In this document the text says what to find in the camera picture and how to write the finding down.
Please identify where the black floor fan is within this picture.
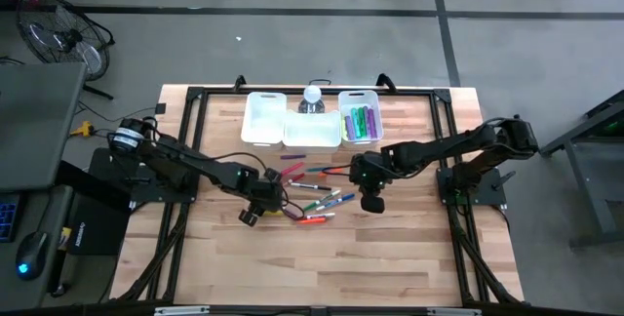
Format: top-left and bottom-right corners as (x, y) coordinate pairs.
(17, 0), (117, 101)

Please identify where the green thin marker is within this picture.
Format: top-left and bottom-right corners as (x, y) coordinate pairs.
(301, 188), (342, 213)

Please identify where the yellow power plug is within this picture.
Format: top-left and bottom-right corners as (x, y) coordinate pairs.
(69, 120), (98, 138)

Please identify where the grey flat panel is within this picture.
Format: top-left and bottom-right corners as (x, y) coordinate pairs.
(0, 61), (88, 194)

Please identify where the black box white print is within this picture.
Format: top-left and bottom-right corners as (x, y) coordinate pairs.
(65, 193), (130, 257)

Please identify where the dark metal cart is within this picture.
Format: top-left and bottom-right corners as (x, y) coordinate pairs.
(537, 89), (624, 250)

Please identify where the keyboard with blue keys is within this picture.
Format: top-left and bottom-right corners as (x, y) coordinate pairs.
(0, 192), (21, 244)

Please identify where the brown thin marker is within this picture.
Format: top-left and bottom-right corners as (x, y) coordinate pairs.
(292, 212), (337, 221)

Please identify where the blue thin marker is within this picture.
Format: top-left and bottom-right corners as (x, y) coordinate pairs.
(314, 192), (357, 212)

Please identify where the teal highlighter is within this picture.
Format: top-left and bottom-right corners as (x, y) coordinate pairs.
(350, 106), (362, 139)

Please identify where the dark grey desk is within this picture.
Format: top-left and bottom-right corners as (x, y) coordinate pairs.
(0, 183), (79, 310)

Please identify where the white metal bracket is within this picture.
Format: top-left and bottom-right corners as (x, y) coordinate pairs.
(426, 307), (483, 316)
(153, 305), (212, 316)

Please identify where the black computer mouse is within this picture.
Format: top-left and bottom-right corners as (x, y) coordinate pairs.
(14, 230), (51, 282)

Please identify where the black thin marker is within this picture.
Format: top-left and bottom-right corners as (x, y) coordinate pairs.
(289, 181), (333, 192)

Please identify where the wide white plastic bin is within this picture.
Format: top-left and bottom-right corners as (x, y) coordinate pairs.
(281, 108), (343, 155)

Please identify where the black floor cable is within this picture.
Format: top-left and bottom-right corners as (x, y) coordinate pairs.
(77, 100), (160, 142)

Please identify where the yellow paper tag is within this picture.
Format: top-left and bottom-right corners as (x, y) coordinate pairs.
(57, 226), (73, 253)

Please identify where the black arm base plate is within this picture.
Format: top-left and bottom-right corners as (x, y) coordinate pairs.
(435, 167), (508, 209)
(87, 147), (202, 205)

